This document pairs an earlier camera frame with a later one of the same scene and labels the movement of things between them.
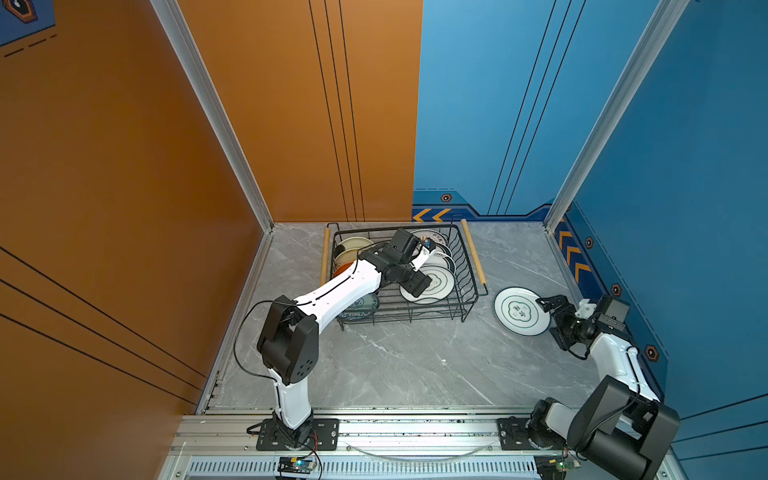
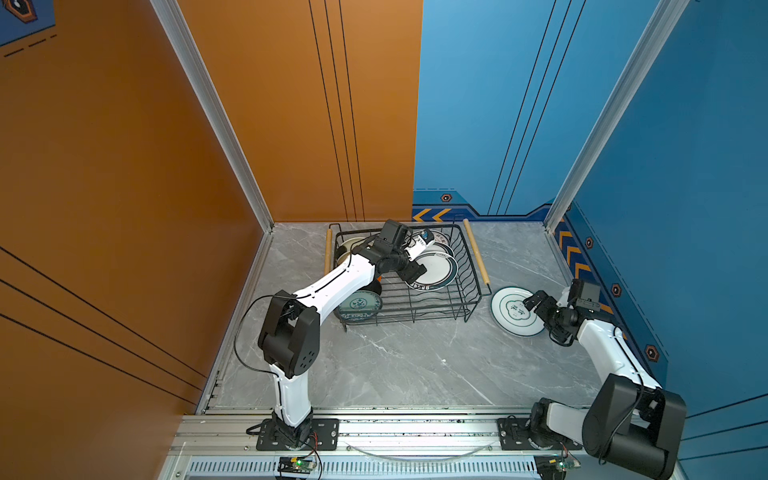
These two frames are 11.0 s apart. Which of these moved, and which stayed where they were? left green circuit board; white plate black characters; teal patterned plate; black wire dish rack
Moved: white plate black characters
Stayed: black wire dish rack; left green circuit board; teal patterned plate
